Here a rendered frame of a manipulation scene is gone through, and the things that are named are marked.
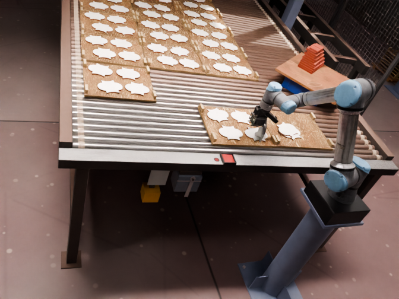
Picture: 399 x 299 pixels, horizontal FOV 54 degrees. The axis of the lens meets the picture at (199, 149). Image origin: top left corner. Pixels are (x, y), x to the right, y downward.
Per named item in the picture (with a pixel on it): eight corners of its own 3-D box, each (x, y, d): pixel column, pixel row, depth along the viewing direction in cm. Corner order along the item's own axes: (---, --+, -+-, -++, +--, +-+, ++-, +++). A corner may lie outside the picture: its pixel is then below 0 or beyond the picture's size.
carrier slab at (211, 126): (275, 148, 232) (276, 146, 231) (212, 146, 217) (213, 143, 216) (255, 111, 256) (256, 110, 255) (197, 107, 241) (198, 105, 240)
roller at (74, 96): (350, 124, 288) (354, 120, 285) (71, 103, 218) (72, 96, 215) (347, 120, 291) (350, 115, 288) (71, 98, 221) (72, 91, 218)
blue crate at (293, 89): (329, 94, 306) (336, 83, 299) (316, 107, 283) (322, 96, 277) (295, 74, 315) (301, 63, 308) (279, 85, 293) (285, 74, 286)
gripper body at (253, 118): (247, 118, 229) (255, 102, 221) (260, 120, 232) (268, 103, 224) (252, 127, 223) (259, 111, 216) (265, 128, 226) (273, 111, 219)
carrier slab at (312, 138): (332, 150, 247) (333, 149, 246) (276, 148, 233) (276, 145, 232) (309, 115, 271) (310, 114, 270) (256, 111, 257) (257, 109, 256)
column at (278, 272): (306, 307, 266) (377, 231, 211) (257, 317, 251) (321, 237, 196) (282, 258, 291) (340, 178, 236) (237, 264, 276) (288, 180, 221)
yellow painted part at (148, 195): (158, 202, 216) (167, 172, 201) (142, 203, 213) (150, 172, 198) (155, 191, 221) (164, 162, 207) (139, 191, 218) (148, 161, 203)
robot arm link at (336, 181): (358, 189, 195) (375, 79, 176) (342, 197, 186) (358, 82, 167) (336, 181, 203) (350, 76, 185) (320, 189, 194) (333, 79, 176)
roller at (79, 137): (376, 158, 263) (380, 152, 261) (72, 146, 194) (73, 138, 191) (372, 153, 267) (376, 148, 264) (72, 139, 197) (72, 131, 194)
